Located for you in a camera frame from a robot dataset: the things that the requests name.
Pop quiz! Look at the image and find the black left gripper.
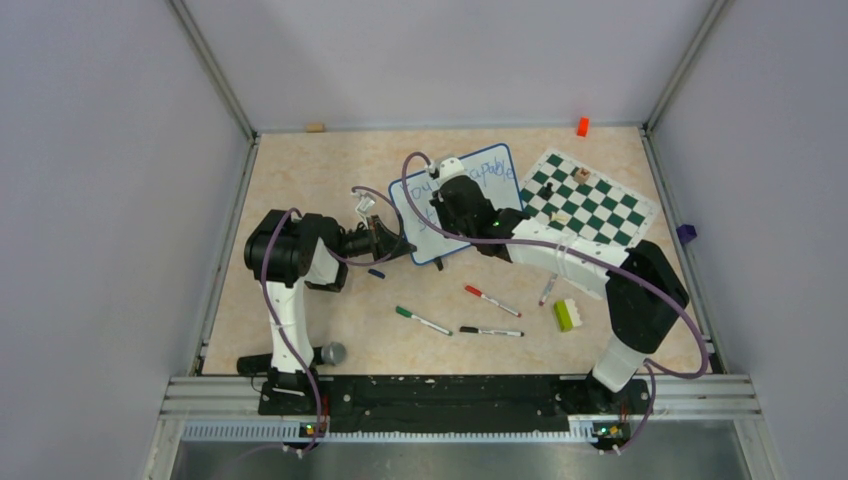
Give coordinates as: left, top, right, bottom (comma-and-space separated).
335, 214, 417, 263

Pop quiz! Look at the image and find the blue framed whiteboard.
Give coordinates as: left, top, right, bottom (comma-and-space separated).
389, 143, 524, 266

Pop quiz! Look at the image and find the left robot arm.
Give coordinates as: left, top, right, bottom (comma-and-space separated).
237, 210, 417, 414

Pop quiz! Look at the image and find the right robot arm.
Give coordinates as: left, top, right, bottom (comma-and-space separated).
430, 173, 690, 412

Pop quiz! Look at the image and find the green marker pen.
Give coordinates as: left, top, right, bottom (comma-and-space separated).
395, 306, 453, 336

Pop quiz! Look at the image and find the red marker pen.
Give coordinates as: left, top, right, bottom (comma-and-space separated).
464, 285, 522, 318

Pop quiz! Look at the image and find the green white chessboard mat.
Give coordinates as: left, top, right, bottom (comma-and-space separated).
520, 149, 660, 247

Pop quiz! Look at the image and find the black marker pen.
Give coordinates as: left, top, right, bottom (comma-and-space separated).
459, 326, 525, 338

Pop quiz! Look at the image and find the purple marker pen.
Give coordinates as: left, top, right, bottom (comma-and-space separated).
538, 274, 558, 306

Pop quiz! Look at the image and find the small wooden cylinder piece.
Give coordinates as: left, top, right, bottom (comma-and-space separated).
574, 168, 591, 185

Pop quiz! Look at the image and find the small wooden block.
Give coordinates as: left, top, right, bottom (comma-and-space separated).
305, 123, 326, 133

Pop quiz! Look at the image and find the orange red block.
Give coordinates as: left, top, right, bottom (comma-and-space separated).
576, 117, 590, 137

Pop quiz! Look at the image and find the lime green toy brick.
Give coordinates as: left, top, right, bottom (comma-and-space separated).
553, 299, 582, 333

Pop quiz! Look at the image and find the purple block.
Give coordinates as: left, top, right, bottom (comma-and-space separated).
676, 224, 698, 246

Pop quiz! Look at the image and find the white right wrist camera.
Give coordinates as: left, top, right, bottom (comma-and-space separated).
427, 157, 467, 185

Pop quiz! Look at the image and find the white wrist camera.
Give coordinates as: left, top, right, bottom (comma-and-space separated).
352, 191, 376, 215
427, 157, 467, 185

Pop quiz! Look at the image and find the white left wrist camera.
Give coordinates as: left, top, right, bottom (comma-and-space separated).
352, 191, 376, 215

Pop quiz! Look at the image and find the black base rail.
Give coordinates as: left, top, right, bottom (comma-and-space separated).
258, 375, 649, 434

